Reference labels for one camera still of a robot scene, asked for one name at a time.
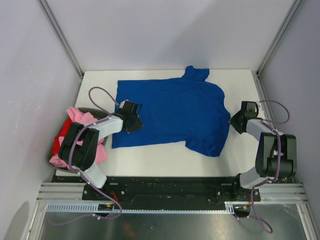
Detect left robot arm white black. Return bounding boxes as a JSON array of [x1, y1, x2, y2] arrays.
[[58, 100, 143, 200]]

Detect left aluminium frame post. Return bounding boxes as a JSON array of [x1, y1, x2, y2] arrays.
[[37, 0, 84, 79]]

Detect right aluminium frame post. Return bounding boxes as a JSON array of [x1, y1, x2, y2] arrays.
[[256, 0, 305, 76]]

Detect aluminium frame post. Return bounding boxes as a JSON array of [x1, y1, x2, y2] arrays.
[[256, 0, 305, 76], [37, 0, 84, 79]]

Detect pink t shirt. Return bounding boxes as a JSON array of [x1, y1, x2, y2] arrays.
[[49, 107, 108, 170]]

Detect red t shirt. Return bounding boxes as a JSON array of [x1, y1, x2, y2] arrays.
[[51, 117, 73, 155]]

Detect grey laundry basket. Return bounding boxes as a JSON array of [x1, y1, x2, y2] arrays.
[[47, 107, 107, 173]]

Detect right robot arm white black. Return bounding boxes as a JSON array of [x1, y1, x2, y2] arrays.
[[229, 100, 297, 201]]

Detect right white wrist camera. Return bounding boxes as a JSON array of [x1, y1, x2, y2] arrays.
[[256, 101, 265, 119]]

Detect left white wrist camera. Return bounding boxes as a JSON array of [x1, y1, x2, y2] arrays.
[[118, 99, 128, 109]]

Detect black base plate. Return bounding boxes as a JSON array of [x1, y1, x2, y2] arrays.
[[82, 176, 261, 211]]

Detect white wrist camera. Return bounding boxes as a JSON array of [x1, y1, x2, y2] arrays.
[[256, 101, 265, 119], [118, 99, 128, 109]]

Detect blue printed t shirt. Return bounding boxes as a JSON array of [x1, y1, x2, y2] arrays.
[[111, 66, 231, 157]]

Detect grey slotted cable duct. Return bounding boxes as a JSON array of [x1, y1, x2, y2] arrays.
[[46, 202, 250, 214]]

